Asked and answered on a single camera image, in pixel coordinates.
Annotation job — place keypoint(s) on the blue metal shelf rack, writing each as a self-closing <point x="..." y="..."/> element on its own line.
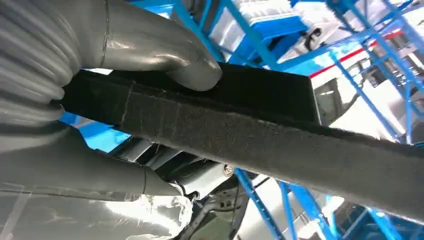
<point x="251" y="198"/>
<point x="409" y="109"/>

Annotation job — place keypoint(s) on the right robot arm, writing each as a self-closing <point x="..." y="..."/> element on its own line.
<point x="26" y="66"/>

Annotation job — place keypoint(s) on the white plastic tray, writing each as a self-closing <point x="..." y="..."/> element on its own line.
<point x="265" y="10"/>

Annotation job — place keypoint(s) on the red barrier belt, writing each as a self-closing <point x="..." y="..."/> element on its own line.
<point x="348" y="58"/>

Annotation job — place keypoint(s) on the white car body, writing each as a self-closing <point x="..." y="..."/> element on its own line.
<point x="364" y="112"/>

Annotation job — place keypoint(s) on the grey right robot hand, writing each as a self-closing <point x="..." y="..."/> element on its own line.
<point x="149" y="39"/>

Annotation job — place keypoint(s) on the blue plastic tray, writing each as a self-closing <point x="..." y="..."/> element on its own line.
<point x="281" y="28"/>

